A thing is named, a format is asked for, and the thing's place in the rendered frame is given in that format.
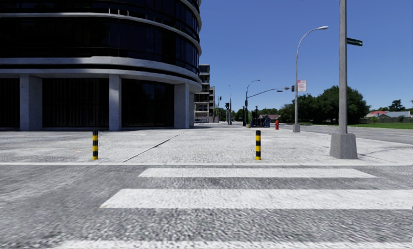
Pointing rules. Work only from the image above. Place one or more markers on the brown low house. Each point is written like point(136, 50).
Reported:
point(270, 117)

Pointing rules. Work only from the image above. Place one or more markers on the red fire hydrant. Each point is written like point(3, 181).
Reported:
point(277, 124)

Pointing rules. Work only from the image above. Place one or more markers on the dark glass tower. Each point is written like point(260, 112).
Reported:
point(96, 55)

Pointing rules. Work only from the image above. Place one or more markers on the pale concrete building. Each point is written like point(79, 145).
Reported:
point(204, 100)

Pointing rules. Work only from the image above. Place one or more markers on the blue booth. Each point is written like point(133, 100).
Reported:
point(266, 122)

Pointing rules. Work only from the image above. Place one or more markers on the black and yellow striped post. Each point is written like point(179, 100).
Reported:
point(258, 145)
point(95, 145)

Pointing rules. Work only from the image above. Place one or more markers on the red-roofed low house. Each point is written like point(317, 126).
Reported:
point(387, 115)

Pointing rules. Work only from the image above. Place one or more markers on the trees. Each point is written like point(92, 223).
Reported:
point(326, 105)

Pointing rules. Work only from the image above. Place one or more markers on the traffic light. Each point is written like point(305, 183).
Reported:
point(227, 112)
point(246, 107)

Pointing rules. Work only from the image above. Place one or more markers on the grey street lamp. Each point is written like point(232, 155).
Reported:
point(230, 108)
point(296, 97)

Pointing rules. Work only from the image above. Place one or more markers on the sign on a post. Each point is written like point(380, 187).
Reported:
point(343, 87)

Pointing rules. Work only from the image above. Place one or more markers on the tree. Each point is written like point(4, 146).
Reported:
point(396, 105)

